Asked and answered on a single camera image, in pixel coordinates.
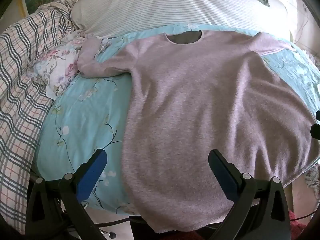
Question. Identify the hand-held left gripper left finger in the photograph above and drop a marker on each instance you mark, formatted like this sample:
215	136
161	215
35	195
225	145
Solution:
90	173

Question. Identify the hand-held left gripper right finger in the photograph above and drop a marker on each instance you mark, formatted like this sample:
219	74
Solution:
225	178

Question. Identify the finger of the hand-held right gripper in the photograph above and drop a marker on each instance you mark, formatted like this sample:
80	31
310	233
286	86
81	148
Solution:
316	130

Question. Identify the pink knit sweater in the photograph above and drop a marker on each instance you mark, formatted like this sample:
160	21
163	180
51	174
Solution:
190	100

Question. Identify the light blue floral bedsheet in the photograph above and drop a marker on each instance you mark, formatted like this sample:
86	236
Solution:
85	115

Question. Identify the red rug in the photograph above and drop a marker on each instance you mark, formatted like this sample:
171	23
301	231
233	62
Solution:
298	226

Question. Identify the plaid blanket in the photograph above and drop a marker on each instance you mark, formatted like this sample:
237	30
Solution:
22	85

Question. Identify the white floral cloth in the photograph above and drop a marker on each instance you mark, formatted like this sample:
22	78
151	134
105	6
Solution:
60	62

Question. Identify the white striped quilt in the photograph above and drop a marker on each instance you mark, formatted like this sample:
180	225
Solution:
160	7

